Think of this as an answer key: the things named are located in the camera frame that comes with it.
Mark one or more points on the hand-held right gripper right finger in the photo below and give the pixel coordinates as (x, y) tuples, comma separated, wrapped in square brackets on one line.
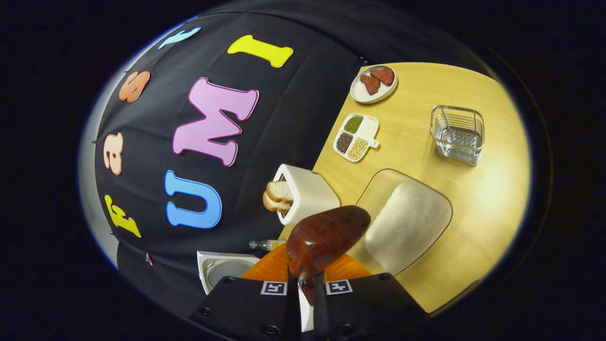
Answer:
[(319, 308)]

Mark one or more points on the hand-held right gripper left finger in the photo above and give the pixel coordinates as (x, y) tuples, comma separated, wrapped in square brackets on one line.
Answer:
[(292, 308)]

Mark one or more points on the brown wooden spoon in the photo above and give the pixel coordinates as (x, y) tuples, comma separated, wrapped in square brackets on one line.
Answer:
[(326, 237)]

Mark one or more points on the white rice cooker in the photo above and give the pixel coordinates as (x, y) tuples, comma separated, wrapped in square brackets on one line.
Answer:
[(227, 267)]

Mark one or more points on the small glass bottle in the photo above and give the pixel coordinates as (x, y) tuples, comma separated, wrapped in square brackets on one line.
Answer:
[(267, 245)]

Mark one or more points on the bread slice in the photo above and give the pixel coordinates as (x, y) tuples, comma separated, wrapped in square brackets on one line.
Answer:
[(272, 204), (281, 192)]

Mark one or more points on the white toaster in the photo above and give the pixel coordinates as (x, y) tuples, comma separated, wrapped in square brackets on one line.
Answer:
[(312, 194)]

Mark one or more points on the clear plastic tray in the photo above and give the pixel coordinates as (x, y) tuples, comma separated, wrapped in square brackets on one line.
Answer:
[(374, 189)]

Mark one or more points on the copper clothes peg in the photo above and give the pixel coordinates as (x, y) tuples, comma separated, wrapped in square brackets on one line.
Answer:
[(148, 259)]

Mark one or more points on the white divided bean dish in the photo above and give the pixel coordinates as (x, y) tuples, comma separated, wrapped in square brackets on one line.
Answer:
[(369, 128)]

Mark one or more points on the black backdrop cloth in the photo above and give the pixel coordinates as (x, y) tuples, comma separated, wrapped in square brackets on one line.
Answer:
[(284, 118)]

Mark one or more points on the white round plate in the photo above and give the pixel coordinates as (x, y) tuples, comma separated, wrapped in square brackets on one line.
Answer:
[(364, 97)]

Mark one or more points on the red meat piece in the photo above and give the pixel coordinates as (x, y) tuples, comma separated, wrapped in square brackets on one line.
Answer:
[(383, 76), (370, 84)]

